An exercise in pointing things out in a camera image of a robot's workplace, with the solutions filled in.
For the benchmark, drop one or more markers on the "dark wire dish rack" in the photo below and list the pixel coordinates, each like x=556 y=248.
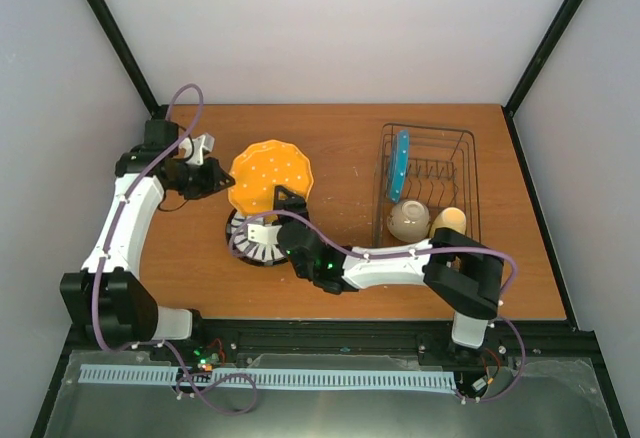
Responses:
x=441 y=172

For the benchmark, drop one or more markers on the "yellow ceramic mug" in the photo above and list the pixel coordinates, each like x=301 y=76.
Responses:
x=451 y=218

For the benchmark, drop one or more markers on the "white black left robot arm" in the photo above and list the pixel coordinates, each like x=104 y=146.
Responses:
x=105 y=299

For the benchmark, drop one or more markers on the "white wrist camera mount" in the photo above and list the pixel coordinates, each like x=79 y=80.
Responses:
x=197 y=149
x=263 y=234

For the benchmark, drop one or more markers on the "orange polka dot plate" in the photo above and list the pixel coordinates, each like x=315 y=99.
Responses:
x=263 y=166

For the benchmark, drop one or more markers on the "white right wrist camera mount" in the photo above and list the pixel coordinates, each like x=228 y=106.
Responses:
x=263 y=234

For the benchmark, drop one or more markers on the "black aluminium frame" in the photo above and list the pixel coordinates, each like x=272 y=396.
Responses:
x=544 y=340

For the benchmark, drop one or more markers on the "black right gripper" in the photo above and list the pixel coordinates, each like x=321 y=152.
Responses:
x=298 y=204

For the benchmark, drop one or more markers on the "metal floor plate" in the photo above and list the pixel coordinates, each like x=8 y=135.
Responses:
x=549 y=399

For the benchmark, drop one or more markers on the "cream ceramic bowl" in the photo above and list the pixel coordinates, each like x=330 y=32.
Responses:
x=409 y=221

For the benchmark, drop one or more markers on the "teal polka dot plate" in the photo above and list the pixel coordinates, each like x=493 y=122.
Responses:
x=398 y=165

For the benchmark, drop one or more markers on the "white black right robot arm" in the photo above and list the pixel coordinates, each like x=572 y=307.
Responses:
x=464 y=274

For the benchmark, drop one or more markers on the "white slotted cable duct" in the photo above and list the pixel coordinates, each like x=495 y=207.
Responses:
x=273 y=379

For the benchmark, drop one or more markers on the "black striped plate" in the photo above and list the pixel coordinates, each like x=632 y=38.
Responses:
x=250 y=252

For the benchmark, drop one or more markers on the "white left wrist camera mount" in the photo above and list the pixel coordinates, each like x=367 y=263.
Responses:
x=197 y=149

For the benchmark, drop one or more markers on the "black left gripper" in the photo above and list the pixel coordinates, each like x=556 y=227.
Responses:
x=212 y=183

